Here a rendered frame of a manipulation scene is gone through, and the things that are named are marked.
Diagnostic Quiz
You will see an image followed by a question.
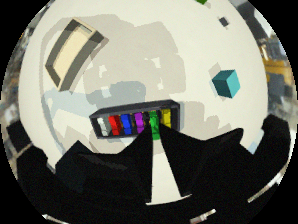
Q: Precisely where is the beige open tray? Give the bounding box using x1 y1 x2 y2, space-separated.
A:
43 16 104 92

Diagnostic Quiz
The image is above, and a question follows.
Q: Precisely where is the small teal cube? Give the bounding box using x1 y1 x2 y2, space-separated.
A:
212 69 241 99

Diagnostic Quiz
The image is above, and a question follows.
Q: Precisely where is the yellow fuse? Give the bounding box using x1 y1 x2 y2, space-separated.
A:
162 108 170 127

